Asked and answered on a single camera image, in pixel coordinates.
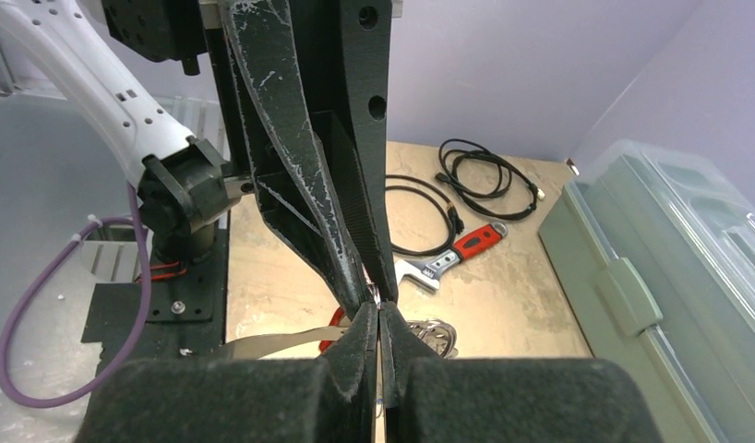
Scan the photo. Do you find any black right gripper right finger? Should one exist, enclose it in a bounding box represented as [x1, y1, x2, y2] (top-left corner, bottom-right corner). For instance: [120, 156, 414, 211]
[378, 303, 662, 442]

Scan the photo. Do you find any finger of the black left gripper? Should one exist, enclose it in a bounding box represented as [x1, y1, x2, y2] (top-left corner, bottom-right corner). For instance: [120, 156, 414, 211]
[221, 1, 372, 317]
[289, 1, 399, 302]

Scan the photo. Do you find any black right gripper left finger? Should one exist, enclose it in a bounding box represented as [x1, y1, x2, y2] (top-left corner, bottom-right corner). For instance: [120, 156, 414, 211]
[75, 304, 378, 442]

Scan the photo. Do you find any key with red tag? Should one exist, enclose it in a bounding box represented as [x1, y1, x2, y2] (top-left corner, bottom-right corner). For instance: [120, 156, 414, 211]
[318, 307, 351, 353]

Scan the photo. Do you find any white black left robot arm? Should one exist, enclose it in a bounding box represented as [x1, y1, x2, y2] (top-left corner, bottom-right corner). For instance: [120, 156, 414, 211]
[0, 1, 400, 317]

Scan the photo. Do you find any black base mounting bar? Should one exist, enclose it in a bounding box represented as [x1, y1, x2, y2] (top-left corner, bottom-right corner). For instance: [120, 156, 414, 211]
[81, 221, 230, 373]

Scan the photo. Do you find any green plastic toolbox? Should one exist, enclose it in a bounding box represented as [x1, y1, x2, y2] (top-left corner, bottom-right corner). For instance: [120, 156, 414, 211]
[539, 139, 755, 442]

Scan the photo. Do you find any red handled adjustable wrench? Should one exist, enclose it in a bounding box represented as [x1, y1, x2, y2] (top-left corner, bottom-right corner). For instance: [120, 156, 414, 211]
[394, 222, 509, 293]

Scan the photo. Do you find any black usb cable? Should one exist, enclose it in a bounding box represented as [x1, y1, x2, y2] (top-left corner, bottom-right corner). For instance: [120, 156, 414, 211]
[384, 174, 465, 258]

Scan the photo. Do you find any coiled black cable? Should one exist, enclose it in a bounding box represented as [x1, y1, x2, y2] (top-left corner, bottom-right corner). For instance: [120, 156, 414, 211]
[435, 138, 546, 222]

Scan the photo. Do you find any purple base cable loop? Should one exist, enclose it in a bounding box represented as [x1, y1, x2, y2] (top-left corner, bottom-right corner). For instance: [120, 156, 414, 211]
[0, 183, 153, 410]

